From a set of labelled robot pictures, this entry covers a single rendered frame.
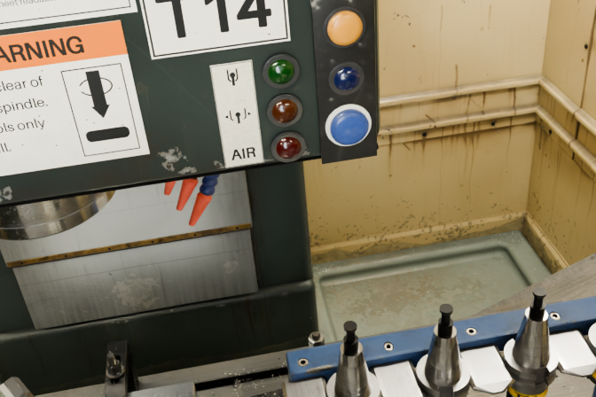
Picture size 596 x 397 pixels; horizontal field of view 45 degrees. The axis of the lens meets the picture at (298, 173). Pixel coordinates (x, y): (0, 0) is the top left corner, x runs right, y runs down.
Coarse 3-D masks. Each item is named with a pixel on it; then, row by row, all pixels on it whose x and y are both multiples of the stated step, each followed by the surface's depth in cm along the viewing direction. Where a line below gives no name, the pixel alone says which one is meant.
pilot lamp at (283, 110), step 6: (282, 102) 53; (288, 102) 53; (276, 108) 53; (282, 108) 53; (288, 108) 53; (294, 108) 53; (276, 114) 53; (282, 114) 53; (288, 114) 53; (294, 114) 53; (276, 120) 53; (282, 120) 53; (288, 120) 53
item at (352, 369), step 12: (360, 348) 80; (348, 360) 80; (360, 360) 80; (336, 372) 83; (348, 372) 80; (360, 372) 81; (336, 384) 83; (348, 384) 81; (360, 384) 81; (348, 396) 82; (360, 396) 82
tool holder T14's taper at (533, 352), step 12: (528, 312) 83; (528, 324) 82; (540, 324) 82; (516, 336) 86; (528, 336) 83; (540, 336) 82; (516, 348) 85; (528, 348) 84; (540, 348) 83; (516, 360) 85; (528, 360) 84; (540, 360) 84
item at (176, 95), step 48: (288, 0) 49; (144, 48) 49; (240, 48) 50; (288, 48) 51; (144, 96) 51; (192, 96) 52; (192, 144) 54; (0, 192) 53; (48, 192) 54; (96, 192) 55
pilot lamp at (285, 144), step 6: (288, 138) 54; (294, 138) 55; (282, 144) 54; (288, 144) 54; (294, 144) 55; (300, 144) 55; (276, 150) 55; (282, 150) 55; (288, 150) 55; (294, 150) 55; (300, 150) 55; (282, 156) 55; (288, 156) 55; (294, 156) 55
